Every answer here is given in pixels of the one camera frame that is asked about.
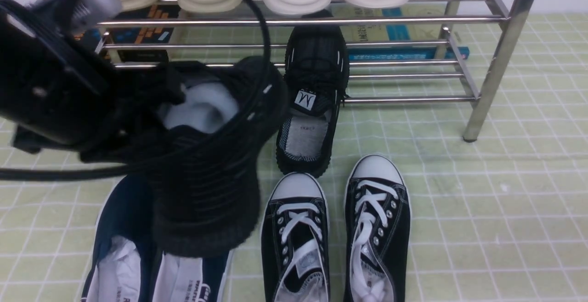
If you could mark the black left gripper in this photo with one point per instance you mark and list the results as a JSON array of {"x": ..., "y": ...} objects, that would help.
[{"x": 143, "y": 118}]

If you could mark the black mesh sneaker white stuffing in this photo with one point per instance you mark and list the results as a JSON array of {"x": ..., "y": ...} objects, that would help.
[{"x": 212, "y": 204}]

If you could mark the black mesh sneaker M tag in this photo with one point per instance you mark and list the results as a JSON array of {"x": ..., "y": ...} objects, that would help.
[{"x": 317, "y": 70}]

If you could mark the left navy slip-on shoe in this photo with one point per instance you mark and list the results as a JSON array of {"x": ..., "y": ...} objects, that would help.
[{"x": 124, "y": 249}]

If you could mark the navy slip-on shoe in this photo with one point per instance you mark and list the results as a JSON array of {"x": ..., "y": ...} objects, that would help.
[
  {"x": 124, "y": 249},
  {"x": 184, "y": 279}
]

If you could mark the right navy slip-on shoe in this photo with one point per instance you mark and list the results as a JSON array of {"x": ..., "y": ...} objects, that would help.
[{"x": 184, "y": 279}]

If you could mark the steel shoe rack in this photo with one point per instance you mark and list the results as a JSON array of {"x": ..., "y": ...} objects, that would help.
[{"x": 444, "y": 79}]

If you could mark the black orange book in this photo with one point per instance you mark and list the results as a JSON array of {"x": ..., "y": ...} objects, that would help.
[{"x": 148, "y": 36}]

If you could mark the left black canvas lace sneaker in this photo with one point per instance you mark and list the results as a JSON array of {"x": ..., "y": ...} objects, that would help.
[{"x": 294, "y": 242}]

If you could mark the black canvas lace sneaker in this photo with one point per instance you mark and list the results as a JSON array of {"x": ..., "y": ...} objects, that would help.
[
  {"x": 294, "y": 242},
  {"x": 377, "y": 219}
]

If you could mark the right black canvas lace sneaker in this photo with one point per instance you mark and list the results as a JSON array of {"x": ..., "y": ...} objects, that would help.
[{"x": 377, "y": 219}]

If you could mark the tan blue book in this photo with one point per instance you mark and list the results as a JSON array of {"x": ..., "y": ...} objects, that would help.
[{"x": 388, "y": 42}]

